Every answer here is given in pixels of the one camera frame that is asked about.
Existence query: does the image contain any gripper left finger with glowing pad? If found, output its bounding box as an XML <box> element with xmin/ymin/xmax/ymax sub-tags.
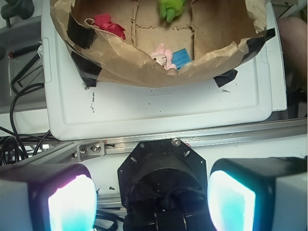
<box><xmin>0</xmin><ymin>164</ymin><xmax>97</xmax><ymax>231</ymax></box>

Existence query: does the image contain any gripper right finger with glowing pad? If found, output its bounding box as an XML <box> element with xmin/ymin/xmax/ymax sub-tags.
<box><xmin>207</xmin><ymin>157</ymin><xmax>308</xmax><ymax>231</ymax></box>

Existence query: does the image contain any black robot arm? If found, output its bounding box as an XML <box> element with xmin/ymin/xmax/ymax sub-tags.
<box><xmin>0</xmin><ymin>140</ymin><xmax>308</xmax><ymax>231</ymax></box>

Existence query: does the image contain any pink bunny plush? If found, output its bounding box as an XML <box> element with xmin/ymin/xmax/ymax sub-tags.
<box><xmin>150</xmin><ymin>43</ymin><xmax>177</xmax><ymax>70</ymax></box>

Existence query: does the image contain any blue rectangular block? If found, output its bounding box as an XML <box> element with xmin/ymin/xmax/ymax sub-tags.
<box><xmin>172</xmin><ymin>49</ymin><xmax>191</xmax><ymax>70</ymax></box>

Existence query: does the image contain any brown paper bag bin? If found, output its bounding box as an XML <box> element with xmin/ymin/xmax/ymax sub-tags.
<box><xmin>50</xmin><ymin>0</ymin><xmax>275</xmax><ymax>88</ymax></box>

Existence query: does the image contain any red crumpled paper ball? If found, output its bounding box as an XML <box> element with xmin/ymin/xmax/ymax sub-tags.
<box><xmin>93</xmin><ymin>14</ymin><xmax>126</xmax><ymax>40</ymax></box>

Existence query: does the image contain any green plush toy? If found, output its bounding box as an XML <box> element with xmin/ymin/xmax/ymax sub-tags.
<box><xmin>158</xmin><ymin>0</ymin><xmax>186</xmax><ymax>23</ymax></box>

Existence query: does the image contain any aluminium extrusion rail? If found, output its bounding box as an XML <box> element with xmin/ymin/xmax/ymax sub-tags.
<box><xmin>24</xmin><ymin>117</ymin><xmax>308</xmax><ymax>168</ymax></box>

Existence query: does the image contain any silver rail bracket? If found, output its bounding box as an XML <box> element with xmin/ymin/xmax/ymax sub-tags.
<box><xmin>77</xmin><ymin>141</ymin><xmax>105</xmax><ymax>162</ymax></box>

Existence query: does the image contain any black cable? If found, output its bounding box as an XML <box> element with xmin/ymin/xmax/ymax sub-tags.
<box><xmin>0</xmin><ymin>84</ymin><xmax>52</xmax><ymax>167</ymax></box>

